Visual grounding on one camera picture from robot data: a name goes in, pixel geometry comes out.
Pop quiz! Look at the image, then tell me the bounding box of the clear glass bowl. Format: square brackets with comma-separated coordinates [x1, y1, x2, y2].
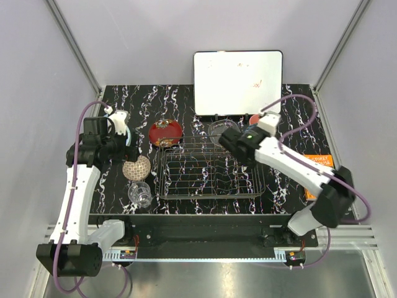
[208, 119, 240, 147]

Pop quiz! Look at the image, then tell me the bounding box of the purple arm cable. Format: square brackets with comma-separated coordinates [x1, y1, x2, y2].
[52, 99, 133, 298]
[254, 94, 372, 268]

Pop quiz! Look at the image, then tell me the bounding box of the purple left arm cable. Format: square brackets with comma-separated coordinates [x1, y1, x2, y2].
[52, 99, 133, 298]

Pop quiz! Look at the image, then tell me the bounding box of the white dry-erase board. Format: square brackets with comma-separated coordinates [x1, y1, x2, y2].
[194, 50, 283, 116]

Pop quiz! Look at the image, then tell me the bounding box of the brown checkered patterned bowl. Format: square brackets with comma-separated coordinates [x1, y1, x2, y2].
[122, 156, 151, 181]

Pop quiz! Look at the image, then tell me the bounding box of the pink plastic cup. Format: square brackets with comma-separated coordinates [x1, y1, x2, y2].
[249, 114, 260, 125]

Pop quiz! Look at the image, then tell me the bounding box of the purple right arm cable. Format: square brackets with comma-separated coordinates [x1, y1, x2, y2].
[254, 94, 372, 268]

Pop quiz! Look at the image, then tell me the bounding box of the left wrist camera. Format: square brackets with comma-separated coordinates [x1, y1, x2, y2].
[83, 117, 108, 137]

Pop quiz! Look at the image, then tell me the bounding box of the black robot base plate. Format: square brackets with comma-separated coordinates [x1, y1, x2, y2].
[89, 214, 318, 261]

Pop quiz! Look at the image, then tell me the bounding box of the red floral plate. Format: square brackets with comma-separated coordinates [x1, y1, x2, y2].
[148, 119, 183, 147]

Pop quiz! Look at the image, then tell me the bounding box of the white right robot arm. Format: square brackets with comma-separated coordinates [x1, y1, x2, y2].
[219, 112, 355, 246]

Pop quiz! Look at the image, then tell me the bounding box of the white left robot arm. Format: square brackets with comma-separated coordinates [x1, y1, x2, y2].
[36, 110, 138, 277]

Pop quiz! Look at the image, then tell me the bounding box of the clear faceted glass tumbler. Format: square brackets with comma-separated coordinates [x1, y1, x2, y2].
[128, 181, 153, 208]

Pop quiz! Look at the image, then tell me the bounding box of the black wire dish rack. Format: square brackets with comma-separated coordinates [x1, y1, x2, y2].
[155, 135, 265, 200]

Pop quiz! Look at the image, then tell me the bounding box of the orange treehouse book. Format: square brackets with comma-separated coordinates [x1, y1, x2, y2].
[302, 153, 335, 200]

